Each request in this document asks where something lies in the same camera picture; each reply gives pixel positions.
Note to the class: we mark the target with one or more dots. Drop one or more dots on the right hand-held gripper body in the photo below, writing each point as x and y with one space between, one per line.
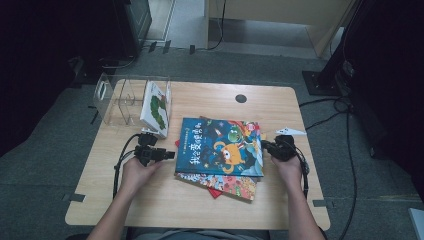
281 150

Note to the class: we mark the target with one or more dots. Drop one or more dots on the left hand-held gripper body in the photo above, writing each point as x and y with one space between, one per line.
148 155

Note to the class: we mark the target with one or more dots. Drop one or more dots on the dark blue space picture book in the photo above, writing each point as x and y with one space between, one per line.
206 150

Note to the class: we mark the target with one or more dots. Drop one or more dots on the white caterpillar picture book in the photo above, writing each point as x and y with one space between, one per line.
155 110

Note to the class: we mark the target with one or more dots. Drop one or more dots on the red picture book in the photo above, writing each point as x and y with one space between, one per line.
215 192

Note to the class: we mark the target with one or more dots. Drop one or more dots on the clear acrylic book rack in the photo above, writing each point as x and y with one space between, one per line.
113 100

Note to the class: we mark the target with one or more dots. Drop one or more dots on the person's right hand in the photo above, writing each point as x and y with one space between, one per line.
290 171

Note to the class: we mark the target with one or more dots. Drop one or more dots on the person's left hand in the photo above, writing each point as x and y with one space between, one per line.
136 176

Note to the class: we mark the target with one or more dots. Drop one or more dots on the dark round table grommet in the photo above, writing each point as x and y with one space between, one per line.
241 98

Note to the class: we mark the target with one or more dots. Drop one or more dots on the black tape strip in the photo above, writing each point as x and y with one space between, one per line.
192 49
166 46
94 116
75 197
152 46

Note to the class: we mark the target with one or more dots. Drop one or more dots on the black metal stand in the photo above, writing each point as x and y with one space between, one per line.
320 83

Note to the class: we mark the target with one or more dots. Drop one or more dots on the black cabinet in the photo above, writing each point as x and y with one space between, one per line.
133 26

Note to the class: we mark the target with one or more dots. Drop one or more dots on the dark curtain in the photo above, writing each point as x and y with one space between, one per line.
393 83
33 50

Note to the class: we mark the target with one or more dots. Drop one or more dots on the beige wooden cabinet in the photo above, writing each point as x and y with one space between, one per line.
266 10

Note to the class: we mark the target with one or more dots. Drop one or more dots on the pale grey panel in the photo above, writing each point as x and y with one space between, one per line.
417 223

